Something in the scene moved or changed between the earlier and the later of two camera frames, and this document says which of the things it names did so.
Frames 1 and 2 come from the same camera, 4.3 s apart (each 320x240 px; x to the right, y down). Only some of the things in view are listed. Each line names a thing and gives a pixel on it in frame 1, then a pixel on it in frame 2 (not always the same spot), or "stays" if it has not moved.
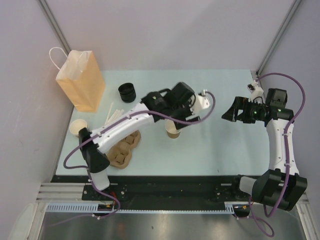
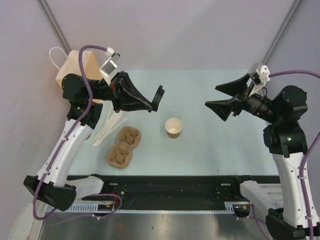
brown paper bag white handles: x=81 y=78 stays
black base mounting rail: x=131 y=192 stays
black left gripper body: x=181 y=115 → x=115 y=92
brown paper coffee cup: x=170 y=128 stays
